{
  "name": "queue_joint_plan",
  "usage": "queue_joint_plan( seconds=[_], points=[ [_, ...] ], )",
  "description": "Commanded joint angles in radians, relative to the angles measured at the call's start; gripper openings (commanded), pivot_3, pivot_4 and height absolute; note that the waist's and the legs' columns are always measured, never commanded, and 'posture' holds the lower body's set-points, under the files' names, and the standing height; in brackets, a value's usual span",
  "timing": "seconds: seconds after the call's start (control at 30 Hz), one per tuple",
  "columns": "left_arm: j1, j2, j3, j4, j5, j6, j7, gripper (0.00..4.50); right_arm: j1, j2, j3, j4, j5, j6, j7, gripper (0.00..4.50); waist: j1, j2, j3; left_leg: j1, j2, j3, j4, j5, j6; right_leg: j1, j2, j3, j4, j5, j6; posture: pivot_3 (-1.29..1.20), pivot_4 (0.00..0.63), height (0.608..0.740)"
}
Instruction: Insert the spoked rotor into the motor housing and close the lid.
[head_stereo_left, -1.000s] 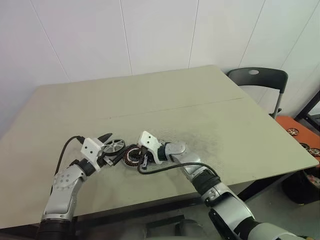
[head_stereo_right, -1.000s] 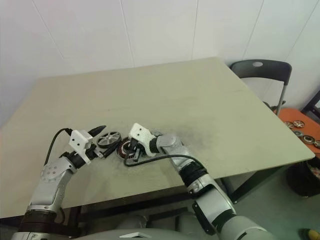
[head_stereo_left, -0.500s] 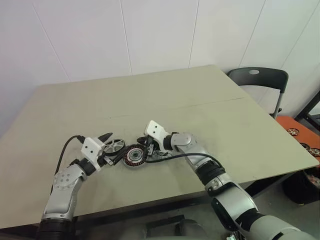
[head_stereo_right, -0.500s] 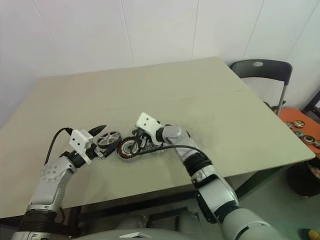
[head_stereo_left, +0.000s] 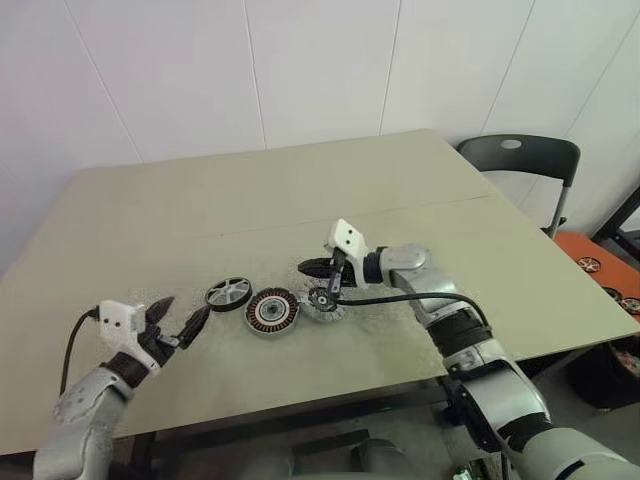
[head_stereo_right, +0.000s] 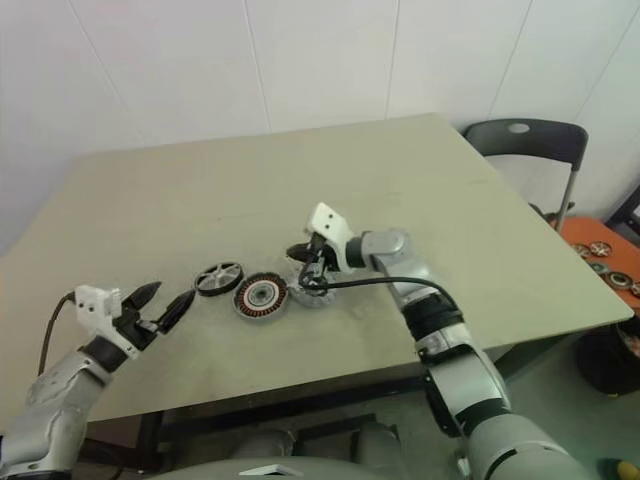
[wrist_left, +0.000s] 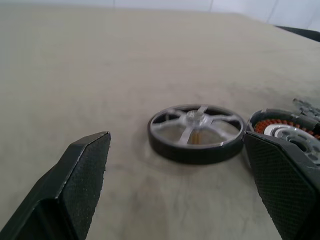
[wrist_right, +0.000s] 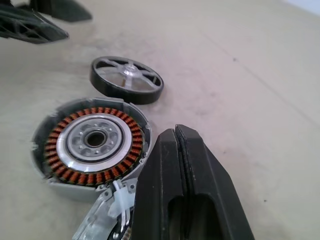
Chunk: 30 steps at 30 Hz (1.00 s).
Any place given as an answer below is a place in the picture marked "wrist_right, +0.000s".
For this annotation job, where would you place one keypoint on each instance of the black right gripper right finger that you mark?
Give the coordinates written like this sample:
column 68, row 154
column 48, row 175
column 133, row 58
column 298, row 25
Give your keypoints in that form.
column 210, row 187

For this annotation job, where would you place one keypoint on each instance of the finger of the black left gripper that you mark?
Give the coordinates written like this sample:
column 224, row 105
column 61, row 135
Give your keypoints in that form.
column 65, row 11
column 30, row 25

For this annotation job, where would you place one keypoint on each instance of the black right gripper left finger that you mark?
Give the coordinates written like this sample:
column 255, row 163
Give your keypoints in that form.
column 160, row 187

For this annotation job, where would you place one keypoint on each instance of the black silver spoked rotor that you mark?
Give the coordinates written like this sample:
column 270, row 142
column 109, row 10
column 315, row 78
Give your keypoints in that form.
column 100, row 80

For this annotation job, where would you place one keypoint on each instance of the grey motor housing copper windings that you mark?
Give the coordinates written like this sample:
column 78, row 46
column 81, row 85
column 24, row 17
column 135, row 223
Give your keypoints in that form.
column 75, row 190

